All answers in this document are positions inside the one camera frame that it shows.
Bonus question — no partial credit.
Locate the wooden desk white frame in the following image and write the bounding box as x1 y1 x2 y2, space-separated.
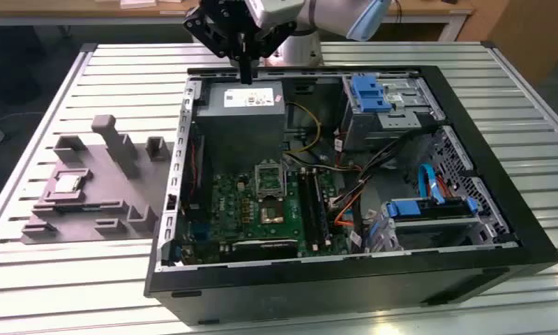
0 0 477 43

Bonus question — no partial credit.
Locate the silver CPU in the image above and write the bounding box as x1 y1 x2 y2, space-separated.
54 175 82 193

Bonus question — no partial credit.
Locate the blue drive carrier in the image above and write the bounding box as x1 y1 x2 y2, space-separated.
351 75 391 113

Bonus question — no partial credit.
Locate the yellow wire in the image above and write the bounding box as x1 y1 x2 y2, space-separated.
282 101 322 154

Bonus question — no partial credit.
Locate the green motherboard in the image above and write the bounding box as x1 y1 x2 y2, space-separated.
175 153 354 265

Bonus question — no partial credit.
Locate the silver disk bay bracket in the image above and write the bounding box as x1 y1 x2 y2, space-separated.
366 209 517 252

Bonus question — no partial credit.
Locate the wooden cabinet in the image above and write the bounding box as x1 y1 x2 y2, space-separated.
458 0 558 88

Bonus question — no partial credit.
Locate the black graphics card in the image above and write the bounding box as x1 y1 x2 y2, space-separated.
229 238 301 261

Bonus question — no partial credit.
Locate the black PC case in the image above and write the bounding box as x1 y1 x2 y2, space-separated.
142 64 558 326

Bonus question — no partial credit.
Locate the grey power supply unit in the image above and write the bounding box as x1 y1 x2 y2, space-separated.
193 82 289 168

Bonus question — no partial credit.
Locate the hard disk in blue carrier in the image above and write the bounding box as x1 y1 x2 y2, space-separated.
385 197 479 219

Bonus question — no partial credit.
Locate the CPU socket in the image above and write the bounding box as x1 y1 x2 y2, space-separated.
258 198 287 226

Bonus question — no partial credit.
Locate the silver drive cage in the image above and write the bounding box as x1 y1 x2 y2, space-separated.
341 75 447 151

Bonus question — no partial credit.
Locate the thin orange wire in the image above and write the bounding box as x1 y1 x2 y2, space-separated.
333 181 371 230

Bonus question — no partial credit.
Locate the black RAM slot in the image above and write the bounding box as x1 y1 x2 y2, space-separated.
297 169 319 244

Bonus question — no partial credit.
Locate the RAM stick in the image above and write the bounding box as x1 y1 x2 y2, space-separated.
54 205 106 213

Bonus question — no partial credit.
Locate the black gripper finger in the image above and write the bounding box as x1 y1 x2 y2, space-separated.
181 6 249 85
246 20 297 85

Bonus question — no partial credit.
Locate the metal socket cover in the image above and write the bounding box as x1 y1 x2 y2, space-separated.
254 161 287 200

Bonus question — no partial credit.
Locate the grey parts rack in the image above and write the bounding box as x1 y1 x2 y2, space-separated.
19 114 177 245

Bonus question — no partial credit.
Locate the blue flat data wire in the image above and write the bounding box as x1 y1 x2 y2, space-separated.
418 163 447 205

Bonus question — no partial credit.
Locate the small white box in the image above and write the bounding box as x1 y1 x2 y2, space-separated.
118 0 158 10

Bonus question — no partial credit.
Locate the black cable bundle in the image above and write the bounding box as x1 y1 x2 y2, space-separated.
357 124 441 182

